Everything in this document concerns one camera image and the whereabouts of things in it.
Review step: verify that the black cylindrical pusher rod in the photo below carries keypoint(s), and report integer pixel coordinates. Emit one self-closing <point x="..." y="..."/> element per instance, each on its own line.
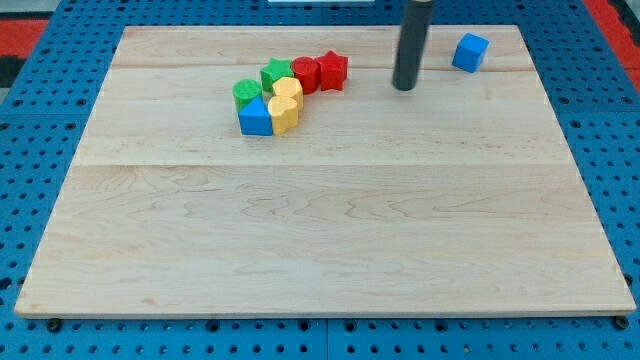
<point x="413" y="34"/>

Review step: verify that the red star block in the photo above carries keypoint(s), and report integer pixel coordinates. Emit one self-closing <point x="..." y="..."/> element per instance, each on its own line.
<point x="333" y="70"/>

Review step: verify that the green star block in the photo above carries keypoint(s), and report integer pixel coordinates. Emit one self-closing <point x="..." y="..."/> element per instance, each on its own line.
<point x="273" y="71"/>

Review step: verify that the blue cube block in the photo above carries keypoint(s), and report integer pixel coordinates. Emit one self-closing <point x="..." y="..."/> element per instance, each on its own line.
<point x="470" y="52"/>

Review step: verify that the red cylinder block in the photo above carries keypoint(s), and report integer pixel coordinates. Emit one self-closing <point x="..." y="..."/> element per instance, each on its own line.
<point x="307" y="71"/>

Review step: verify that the yellow hexagon block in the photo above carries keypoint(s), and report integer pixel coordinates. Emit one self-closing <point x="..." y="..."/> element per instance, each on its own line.
<point x="289" y="87"/>

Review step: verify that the yellow heart block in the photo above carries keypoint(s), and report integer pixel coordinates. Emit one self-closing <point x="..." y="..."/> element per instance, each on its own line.
<point x="284" y="114"/>

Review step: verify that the green cylinder block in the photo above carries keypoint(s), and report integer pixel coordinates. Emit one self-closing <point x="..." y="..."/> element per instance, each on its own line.
<point x="244" y="91"/>

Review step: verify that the light wooden board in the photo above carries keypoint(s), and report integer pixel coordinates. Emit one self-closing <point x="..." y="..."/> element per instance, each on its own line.
<point x="458" y="199"/>

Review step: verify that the blue triangle block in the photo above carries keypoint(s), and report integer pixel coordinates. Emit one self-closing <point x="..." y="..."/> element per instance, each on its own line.
<point x="255" y="119"/>

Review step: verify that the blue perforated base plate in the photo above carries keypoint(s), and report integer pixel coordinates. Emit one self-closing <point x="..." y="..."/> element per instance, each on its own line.
<point x="48" y="104"/>

